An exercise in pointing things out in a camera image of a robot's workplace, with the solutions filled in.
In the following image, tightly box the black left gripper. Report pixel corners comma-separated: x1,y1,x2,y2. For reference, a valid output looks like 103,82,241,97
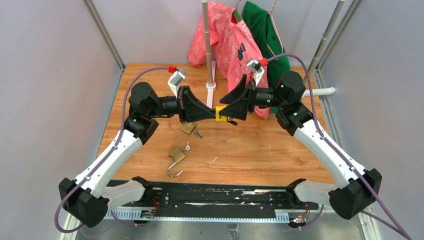
148,86,215,124

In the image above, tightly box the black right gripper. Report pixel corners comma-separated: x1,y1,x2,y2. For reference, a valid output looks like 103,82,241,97
219,74,287,121

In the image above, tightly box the brass padlock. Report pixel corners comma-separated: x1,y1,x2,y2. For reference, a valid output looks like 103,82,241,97
167,147,187,178
181,122,197,135

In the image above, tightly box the yellow padlock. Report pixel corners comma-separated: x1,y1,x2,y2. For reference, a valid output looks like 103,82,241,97
215,105,238,126

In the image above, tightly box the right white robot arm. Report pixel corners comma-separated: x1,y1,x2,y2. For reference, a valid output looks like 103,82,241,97
219,71,382,220

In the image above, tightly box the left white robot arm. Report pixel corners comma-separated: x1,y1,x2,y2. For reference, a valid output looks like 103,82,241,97
59,82,216,228

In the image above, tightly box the white clothes rack left pole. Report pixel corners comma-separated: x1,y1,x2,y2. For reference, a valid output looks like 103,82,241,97
201,0,217,108

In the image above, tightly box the white clothes rack pole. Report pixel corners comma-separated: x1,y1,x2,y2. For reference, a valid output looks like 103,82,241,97
201,0,217,108
304,0,345,96

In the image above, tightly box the pink patterned jacket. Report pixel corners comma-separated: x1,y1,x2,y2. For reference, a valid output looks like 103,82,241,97
187,1,271,121

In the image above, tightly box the green shirt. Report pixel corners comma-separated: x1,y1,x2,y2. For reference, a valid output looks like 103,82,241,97
231,0,292,115

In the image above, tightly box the white clothes rack right pole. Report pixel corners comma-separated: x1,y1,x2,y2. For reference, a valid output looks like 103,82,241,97
304,0,345,96

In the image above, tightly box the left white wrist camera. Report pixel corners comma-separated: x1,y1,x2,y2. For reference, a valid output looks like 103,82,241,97
167,66,186,97

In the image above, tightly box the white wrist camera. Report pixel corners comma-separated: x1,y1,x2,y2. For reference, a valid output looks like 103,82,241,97
167,66,186,97
246,57,268,88

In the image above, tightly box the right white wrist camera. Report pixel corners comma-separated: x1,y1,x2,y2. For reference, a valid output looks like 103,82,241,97
246,57,268,88

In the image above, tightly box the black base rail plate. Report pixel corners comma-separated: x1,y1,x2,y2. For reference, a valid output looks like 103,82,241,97
113,181,320,223

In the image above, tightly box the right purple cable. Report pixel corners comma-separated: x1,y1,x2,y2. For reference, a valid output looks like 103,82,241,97
264,53,413,240

